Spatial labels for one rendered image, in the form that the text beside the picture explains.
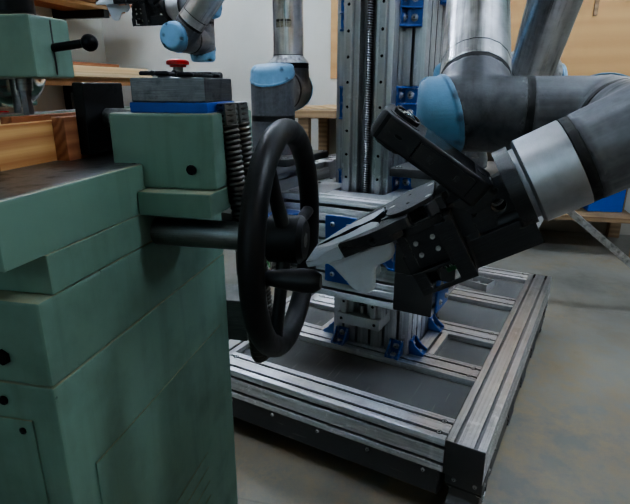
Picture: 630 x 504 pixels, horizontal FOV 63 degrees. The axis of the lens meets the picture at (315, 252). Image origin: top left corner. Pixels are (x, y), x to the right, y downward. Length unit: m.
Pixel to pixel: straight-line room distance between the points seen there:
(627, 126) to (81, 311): 0.52
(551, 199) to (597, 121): 0.07
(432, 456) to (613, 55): 3.19
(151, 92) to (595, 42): 3.55
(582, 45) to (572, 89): 3.43
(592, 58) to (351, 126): 2.79
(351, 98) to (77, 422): 1.02
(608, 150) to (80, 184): 0.47
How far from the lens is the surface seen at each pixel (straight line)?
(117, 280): 0.63
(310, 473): 1.50
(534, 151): 0.45
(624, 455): 1.79
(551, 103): 0.54
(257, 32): 4.21
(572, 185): 0.45
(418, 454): 1.32
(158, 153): 0.66
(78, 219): 0.57
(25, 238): 0.52
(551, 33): 1.02
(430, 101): 0.53
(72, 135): 0.74
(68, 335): 0.58
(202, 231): 0.66
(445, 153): 0.45
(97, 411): 0.64
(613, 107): 0.46
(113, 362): 0.65
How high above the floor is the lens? 0.99
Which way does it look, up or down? 18 degrees down
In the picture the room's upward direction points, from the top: straight up
